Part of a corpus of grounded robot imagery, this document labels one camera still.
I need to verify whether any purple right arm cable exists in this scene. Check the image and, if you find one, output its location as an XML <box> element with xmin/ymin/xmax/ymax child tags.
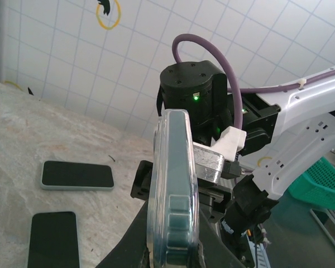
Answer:
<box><xmin>172</xmin><ymin>33</ymin><xmax>335</xmax><ymax>132</ymax></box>

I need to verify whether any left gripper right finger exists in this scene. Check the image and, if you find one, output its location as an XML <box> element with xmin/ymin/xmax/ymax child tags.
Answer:
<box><xmin>197</xmin><ymin>210</ymin><xmax>241</xmax><ymax>268</ymax></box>

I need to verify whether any light teal phone case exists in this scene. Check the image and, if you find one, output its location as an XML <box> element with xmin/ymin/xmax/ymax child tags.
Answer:
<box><xmin>146</xmin><ymin>109</ymin><xmax>200</xmax><ymax>268</ymax></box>

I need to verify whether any white slotted cable duct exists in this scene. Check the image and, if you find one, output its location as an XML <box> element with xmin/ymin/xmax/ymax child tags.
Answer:
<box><xmin>247</xmin><ymin>240</ymin><xmax>270</xmax><ymax>268</ymax></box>

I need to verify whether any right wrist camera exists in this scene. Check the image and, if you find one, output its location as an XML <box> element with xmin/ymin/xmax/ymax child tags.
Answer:
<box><xmin>193</xmin><ymin>125</ymin><xmax>248</xmax><ymax>185</ymax></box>

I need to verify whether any teal plastic basket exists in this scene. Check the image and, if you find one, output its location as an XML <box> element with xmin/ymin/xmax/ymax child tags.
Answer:
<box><xmin>287</xmin><ymin>156</ymin><xmax>335</xmax><ymax>210</ymax></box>

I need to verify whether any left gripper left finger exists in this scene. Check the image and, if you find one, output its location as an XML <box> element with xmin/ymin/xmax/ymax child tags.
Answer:
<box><xmin>96</xmin><ymin>206</ymin><xmax>151</xmax><ymax>268</ymax></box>

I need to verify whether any black smartphone in teal case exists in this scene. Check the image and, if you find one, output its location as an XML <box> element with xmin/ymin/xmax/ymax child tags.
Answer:
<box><xmin>40</xmin><ymin>160</ymin><xmax>115</xmax><ymax>192</ymax></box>
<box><xmin>26</xmin><ymin>211</ymin><xmax>81</xmax><ymax>268</ymax></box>

